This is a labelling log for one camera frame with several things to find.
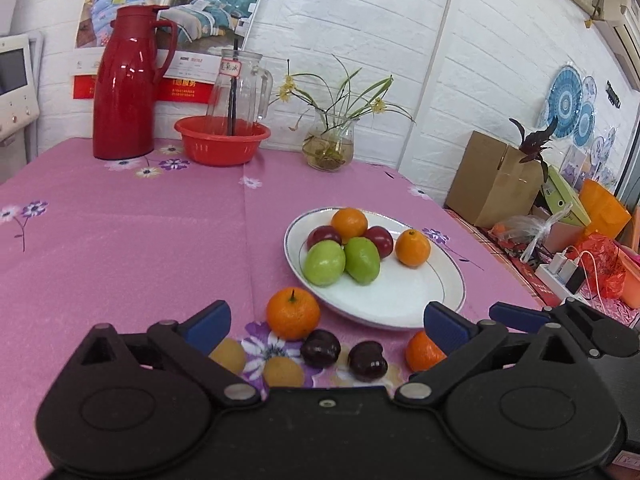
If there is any orchid plant with yellow flowers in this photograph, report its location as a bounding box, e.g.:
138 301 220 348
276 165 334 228
270 55 416 161

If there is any large blue patterned wall disc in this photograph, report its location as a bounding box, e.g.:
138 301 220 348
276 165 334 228
537 65 583 138

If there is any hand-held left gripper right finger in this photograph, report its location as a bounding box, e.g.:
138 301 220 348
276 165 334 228
395 302 591 406

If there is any glass vase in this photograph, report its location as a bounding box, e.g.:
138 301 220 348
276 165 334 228
302 117 361 173

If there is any cardboard box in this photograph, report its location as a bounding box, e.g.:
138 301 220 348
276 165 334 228
445 130 546 229

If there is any white appliance with screen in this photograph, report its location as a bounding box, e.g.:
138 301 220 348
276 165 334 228
0 30 43 183

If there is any red plastic basin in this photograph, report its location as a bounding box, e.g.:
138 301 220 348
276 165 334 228
174 115 272 167

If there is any medium blue patterned wall disc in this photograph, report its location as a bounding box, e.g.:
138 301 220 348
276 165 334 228
572 102 596 148

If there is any green jujube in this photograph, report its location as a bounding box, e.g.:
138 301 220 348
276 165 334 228
303 240 347 287
343 236 381 286

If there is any bedding wall poster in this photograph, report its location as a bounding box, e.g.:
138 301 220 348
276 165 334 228
72 0 273 106

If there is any black stirring stick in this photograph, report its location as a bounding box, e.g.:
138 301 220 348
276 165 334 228
227 37 240 136

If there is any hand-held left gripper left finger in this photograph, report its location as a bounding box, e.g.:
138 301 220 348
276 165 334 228
65 301 262 407

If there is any purple leaf plant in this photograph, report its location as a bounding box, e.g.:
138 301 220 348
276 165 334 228
509 117 558 196

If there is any pink floral tablecloth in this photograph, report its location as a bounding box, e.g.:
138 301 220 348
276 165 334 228
0 136 551 480

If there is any red thermos jug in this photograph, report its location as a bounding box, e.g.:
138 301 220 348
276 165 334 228
92 4 179 161

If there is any white power strip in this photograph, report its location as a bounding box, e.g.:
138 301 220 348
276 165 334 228
535 255 586 301

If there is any pink box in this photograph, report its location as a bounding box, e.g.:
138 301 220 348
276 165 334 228
532 205 586 253

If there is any white plate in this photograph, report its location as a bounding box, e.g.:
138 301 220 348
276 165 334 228
284 207 467 331

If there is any white air conditioner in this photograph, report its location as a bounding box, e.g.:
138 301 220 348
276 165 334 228
595 0 640 86

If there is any small tan round fruit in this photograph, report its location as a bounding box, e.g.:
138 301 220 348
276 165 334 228
263 356 305 388
209 338 247 376

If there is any green box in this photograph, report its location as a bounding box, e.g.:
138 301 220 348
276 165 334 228
542 165 591 226

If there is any clear plastic bag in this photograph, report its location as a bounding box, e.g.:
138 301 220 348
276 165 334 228
490 208 568 263

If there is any orange with stem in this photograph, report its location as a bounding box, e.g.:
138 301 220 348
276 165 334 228
266 287 321 341

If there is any orange paper bag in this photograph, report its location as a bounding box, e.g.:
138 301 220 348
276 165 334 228
580 179 632 238

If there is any red plum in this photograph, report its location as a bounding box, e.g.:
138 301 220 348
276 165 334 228
363 226 394 259
306 225 343 252

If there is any glass pitcher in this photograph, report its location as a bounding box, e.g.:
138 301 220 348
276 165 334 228
206 50 274 136

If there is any pink basket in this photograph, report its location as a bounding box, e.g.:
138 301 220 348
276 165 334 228
617 247 640 286

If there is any dark purple plum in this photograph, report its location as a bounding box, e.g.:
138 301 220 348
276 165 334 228
300 329 342 368
347 341 388 382

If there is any red plastic bag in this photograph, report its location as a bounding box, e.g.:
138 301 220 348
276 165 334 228
575 232 627 301

